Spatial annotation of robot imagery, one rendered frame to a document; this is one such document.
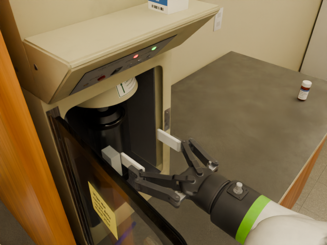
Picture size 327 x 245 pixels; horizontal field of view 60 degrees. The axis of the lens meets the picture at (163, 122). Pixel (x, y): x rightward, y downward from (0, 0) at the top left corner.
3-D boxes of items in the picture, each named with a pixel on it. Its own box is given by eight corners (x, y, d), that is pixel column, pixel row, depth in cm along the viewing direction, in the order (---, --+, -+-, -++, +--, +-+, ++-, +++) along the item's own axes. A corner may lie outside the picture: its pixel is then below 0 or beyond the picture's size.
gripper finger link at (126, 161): (145, 178, 59) (143, 180, 59) (123, 161, 63) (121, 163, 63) (145, 167, 58) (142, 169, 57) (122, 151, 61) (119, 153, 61)
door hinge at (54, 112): (84, 241, 70) (44, 112, 46) (93, 234, 72) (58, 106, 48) (88, 245, 69) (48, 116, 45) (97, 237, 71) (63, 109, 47)
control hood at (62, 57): (39, 100, 45) (19, 39, 38) (172, 42, 64) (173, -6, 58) (81, 131, 38) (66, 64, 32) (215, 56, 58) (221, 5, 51)
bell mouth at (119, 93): (45, 88, 66) (39, 66, 62) (105, 63, 76) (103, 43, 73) (92, 118, 56) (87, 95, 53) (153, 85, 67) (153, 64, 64)
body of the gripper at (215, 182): (237, 173, 53) (198, 150, 58) (210, 200, 48) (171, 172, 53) (231, 198, 58) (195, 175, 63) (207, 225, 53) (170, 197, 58)
